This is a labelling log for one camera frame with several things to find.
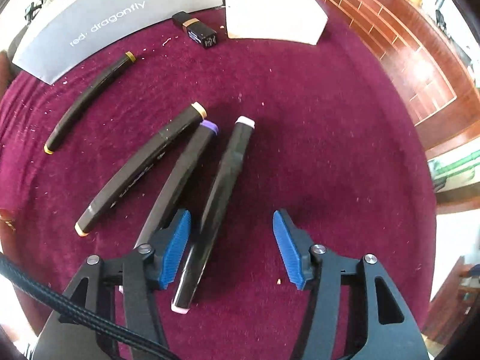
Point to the maroon table cloth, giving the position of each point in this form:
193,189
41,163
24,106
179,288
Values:
318,138

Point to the black marker yellow caps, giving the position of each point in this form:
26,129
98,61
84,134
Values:
90,101

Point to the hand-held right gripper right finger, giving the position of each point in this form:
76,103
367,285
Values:
287,251

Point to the black marker pink caps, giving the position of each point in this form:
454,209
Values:
217,210

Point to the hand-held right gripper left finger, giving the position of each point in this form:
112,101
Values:
175,249

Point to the black clips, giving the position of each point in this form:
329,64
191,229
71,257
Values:
37,5

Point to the black marker purple caps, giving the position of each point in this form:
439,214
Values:
180,180

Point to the grey cardboard box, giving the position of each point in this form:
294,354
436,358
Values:
112,7

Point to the framed green picture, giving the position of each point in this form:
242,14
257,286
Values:
450,170

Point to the black marker tan caps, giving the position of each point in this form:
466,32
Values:
142,168

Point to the small black gold case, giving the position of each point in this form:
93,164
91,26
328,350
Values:
195,30

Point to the white cardboard box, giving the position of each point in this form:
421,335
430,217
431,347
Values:
270,15

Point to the wooden furniture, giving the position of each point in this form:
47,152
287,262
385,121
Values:
450,300

